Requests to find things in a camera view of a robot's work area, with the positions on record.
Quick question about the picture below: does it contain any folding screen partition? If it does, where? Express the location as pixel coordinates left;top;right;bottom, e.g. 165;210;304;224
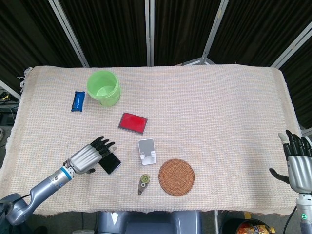
0;0;312;130

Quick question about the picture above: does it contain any black smartphone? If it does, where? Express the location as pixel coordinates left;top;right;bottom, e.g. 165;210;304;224
98;151;122;175

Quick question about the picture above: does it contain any white phone stand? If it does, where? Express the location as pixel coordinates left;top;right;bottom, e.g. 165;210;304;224
137;138;157;166

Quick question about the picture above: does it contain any snack bag in bin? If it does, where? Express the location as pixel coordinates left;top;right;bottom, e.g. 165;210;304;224
235;218;276;234

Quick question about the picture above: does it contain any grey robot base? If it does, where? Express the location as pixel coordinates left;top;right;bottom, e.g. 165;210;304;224
97;211;203;234

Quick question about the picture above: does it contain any green plastic bucket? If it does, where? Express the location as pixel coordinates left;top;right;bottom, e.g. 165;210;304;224
86;70;121;108

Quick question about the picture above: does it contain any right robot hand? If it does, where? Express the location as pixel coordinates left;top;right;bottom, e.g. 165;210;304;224
269;130;312;195

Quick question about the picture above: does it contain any green correction tape dispenser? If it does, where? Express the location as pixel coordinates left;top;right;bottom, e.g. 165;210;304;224
137;174;150;196

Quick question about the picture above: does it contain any beige woven tablecloth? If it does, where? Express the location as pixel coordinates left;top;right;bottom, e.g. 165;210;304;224
0;63;301;217

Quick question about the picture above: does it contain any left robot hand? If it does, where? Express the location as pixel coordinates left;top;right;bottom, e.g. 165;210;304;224
63;136;117;175

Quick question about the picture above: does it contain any red ink pad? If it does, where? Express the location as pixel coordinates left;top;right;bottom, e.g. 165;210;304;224
118;112;148;136

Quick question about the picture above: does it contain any woven rattan coaster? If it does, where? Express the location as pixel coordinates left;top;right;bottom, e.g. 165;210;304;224
158;158;195;196

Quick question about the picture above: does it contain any blue snack packet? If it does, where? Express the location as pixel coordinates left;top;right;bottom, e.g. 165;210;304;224
71;91;86;113

